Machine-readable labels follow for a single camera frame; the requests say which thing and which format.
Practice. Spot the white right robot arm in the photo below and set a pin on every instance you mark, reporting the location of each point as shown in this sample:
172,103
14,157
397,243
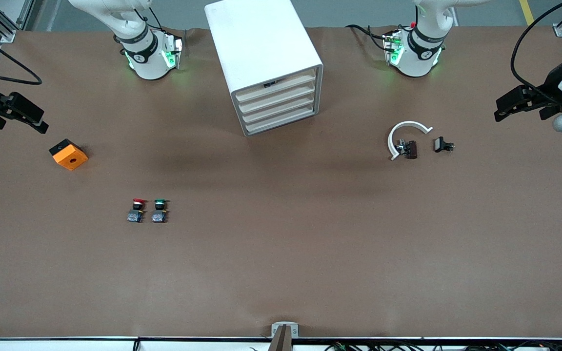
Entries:
142,53

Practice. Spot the white table edge rail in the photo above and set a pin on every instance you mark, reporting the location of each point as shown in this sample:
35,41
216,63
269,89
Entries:
66,344

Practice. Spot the brown table cover mat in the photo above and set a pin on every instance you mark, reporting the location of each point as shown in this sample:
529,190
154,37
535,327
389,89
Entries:
281,234

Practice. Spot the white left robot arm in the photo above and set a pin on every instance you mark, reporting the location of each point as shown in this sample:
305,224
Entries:
417,48

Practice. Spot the white curved plastic bracket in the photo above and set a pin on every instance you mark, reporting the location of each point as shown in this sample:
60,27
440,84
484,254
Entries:
392,136

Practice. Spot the red push button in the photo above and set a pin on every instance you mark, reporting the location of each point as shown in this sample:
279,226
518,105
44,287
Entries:
136,212

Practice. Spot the orange button box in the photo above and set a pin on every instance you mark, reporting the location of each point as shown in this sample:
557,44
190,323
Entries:
71,157

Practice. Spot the green push button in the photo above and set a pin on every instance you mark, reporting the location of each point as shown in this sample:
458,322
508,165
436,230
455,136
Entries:
159,212

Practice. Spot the black square push button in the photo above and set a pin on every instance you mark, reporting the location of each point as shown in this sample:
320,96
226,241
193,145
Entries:
440,144

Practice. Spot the yellow floor tape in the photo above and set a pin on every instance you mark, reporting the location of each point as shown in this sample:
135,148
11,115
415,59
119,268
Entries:
527,12

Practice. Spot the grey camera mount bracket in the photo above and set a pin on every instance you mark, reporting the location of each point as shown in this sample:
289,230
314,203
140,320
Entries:
284,330

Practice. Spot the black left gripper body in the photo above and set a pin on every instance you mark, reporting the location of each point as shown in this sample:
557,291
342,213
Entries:
554,84

